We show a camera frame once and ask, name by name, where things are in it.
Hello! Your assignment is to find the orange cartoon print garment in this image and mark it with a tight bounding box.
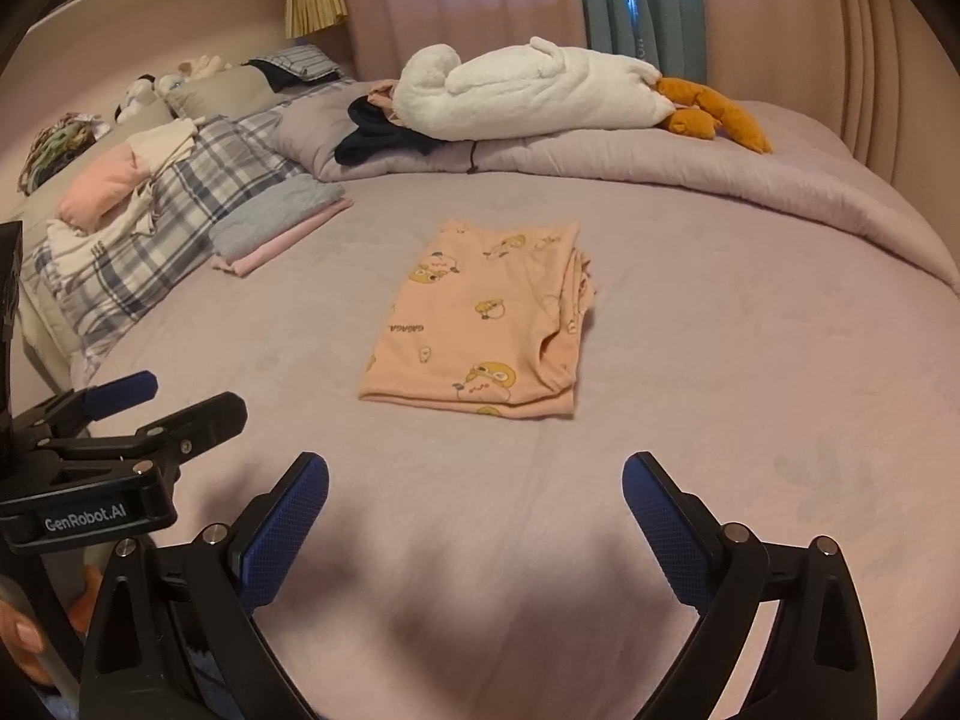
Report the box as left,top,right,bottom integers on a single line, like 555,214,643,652
359,220,596,419

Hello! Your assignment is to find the person's left hand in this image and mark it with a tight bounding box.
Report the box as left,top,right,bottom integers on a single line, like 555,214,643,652
0,601,53,688

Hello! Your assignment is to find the plaid grey white blanket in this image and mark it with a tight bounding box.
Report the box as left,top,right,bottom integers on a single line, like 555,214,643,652
21,106,302,387

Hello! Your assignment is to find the pink folded garment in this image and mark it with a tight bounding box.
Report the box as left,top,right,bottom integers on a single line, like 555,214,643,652
212,199,353,278

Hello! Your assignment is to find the lilac bed sheet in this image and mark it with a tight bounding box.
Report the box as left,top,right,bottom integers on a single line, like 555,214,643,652
99,172,958,718

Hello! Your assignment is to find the pink rolled cloth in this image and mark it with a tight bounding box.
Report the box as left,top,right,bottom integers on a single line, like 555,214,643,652
55,142,149,234

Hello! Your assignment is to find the grey folded garment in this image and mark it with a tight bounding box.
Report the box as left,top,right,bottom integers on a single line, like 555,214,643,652
210,174,345,263

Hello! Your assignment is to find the colourful crochet item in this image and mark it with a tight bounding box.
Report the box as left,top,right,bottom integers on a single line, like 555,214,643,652
18,112,112,195

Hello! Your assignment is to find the dark navy garment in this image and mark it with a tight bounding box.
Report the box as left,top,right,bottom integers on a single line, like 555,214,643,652
334,98,444,167

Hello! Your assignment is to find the small white plush toy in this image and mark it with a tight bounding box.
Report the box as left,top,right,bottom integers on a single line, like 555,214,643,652
112,50,235,125

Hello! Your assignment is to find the striped grey pillow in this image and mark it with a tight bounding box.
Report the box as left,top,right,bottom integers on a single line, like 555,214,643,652
245,44,342,93

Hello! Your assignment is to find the white plush goose toy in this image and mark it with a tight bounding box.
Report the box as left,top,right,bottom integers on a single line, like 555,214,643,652
392,37,773,154

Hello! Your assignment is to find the lilac folded duvet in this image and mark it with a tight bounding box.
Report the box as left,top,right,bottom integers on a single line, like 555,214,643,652
270,83,958,288

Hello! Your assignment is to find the teal curtain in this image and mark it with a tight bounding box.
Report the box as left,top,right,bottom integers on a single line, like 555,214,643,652
583,0,708,83

